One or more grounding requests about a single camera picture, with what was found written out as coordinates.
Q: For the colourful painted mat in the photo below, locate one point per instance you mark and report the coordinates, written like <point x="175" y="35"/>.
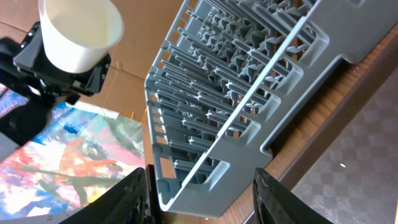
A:
<point x="71" y="163"/>

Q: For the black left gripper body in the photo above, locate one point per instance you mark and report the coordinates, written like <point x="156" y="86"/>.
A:
<point x="32" y="60"/>

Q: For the white cup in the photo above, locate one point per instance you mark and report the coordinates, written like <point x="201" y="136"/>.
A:
<point x="79" y="33"/>

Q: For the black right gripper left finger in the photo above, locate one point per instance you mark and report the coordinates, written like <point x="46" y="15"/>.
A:
<point x="123" y="203"/>

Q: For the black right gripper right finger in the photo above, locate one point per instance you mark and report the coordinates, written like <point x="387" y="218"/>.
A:
<point x="275" y="204"/>

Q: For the grey dishwasher rack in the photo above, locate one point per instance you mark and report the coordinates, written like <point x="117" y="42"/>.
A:
<point x="240" y="71"/>

